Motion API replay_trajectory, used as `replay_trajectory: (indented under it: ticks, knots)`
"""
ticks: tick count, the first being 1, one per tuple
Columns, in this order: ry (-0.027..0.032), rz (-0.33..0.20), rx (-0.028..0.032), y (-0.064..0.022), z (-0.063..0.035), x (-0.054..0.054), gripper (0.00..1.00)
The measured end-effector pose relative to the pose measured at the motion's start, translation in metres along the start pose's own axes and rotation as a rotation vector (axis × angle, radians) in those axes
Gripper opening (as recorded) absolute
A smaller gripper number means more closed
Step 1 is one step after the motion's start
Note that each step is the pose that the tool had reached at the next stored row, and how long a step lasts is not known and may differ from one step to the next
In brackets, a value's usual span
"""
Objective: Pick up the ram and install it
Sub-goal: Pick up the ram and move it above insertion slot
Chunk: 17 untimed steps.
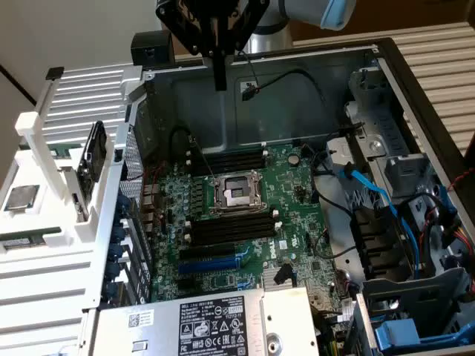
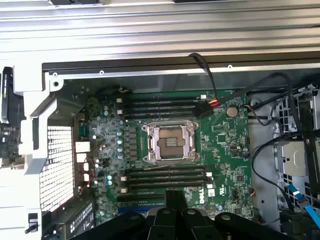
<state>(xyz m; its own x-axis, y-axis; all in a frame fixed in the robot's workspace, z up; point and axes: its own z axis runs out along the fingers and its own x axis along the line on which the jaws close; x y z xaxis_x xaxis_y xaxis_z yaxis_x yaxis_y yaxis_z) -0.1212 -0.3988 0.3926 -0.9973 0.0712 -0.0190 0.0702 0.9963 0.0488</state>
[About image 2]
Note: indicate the green Dell motherboard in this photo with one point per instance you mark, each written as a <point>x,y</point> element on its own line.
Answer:
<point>225,155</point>

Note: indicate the silver coin cell battery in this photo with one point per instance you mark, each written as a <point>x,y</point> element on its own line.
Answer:
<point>232,110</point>

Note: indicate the black RAM slot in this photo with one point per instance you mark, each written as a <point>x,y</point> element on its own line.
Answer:
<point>160,116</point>
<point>165,176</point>
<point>160,111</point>
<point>160,100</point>
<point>165,171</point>
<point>160,105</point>
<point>160,187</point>
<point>165,182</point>

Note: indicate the long black expansion slot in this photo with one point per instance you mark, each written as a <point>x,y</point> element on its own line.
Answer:
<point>140,198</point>

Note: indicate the silver metal drive tray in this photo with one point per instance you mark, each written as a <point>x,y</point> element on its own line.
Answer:
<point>295,157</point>

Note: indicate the white parts rack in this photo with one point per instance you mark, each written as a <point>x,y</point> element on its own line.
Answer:
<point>32,140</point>

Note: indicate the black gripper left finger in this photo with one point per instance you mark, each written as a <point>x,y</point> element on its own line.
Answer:
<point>130,227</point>

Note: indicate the metal CPU socket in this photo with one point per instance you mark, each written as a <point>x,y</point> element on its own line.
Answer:
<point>171,142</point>

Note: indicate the open grey PC case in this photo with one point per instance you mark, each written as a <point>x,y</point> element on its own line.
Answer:
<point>150,72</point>

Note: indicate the small black latch lever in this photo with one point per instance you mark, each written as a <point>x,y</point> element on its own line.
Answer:
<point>31,227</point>

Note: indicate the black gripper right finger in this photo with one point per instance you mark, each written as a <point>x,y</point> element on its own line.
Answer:
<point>225,227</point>

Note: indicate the grey metal disk bay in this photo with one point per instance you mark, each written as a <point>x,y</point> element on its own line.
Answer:
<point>287,112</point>

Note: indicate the blue expansion slot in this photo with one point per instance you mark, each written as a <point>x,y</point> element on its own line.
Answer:
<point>130,210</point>

